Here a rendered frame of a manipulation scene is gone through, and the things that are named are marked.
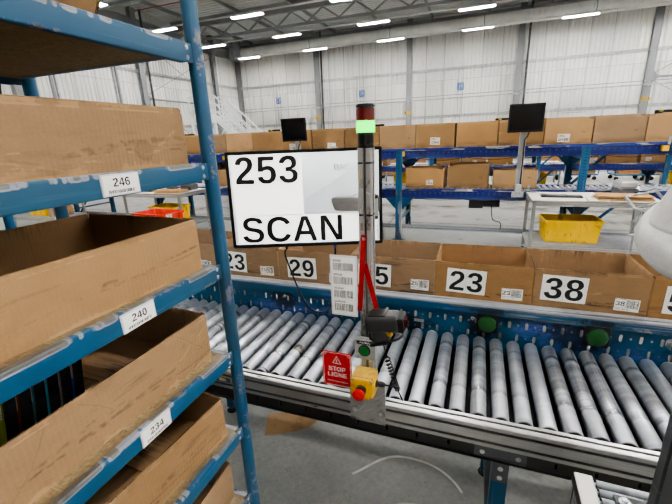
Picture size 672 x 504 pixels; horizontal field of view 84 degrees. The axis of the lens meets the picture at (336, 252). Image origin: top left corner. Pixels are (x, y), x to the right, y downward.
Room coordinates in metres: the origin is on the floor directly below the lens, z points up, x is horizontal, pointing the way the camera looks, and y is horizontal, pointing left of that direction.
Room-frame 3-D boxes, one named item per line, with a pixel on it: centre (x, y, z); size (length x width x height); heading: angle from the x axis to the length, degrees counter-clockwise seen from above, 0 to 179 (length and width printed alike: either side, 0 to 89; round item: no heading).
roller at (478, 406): (1.19, -0.51, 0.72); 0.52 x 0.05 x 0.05; 159
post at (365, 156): (1.06, -0.09, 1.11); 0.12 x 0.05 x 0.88; 69
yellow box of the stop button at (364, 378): (0.99, -0.10, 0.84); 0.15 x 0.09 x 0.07; 69
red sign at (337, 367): (1.06, -0.02, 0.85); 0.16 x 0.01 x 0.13; 69
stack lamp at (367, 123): (1.06, -0.09, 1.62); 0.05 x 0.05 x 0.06
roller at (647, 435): (1.03, -0.93, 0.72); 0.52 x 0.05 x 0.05; 159
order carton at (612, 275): (1.48, -1.03, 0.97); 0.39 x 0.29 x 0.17; 69
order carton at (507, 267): (1.62, -0.67, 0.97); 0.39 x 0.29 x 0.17; 69
